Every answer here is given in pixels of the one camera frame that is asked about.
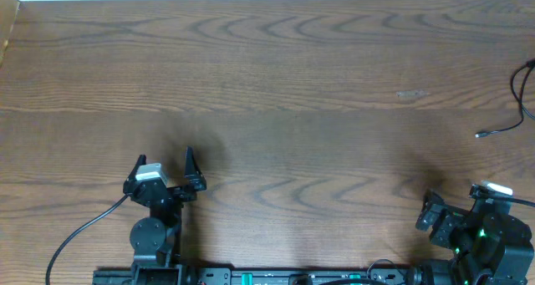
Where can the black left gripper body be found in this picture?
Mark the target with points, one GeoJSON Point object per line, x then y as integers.
{"type": "Point", "coordinates": [181, 196]}

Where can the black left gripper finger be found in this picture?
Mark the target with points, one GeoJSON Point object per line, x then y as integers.
{"type": "Point", "coordinates": [139, 162]}
{"type": "Point", "coordinates": [193, 173]}

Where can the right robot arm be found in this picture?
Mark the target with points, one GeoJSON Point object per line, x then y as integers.
{"type": "Point", "coordinates": [490, 245]}

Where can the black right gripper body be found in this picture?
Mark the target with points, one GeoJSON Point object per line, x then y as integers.
{"type": "Point", "coordinates": [451, 234]}

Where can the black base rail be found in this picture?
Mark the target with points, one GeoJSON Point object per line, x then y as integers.
{"type": "Point", "coordinates": [226, 276]}

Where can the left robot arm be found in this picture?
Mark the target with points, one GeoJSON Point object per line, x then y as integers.
{"type": "Point", "coordinates": [156, 239]}

